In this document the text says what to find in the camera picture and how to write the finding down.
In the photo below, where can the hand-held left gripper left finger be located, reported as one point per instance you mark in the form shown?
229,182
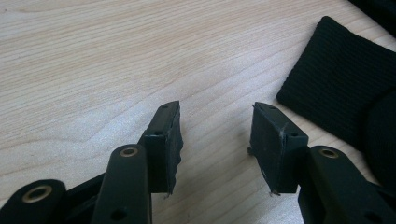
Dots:
162,149

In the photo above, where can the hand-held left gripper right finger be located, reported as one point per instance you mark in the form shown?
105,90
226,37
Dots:
277,149

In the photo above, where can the black knitted sock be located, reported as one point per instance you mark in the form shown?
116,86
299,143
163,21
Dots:
342,87

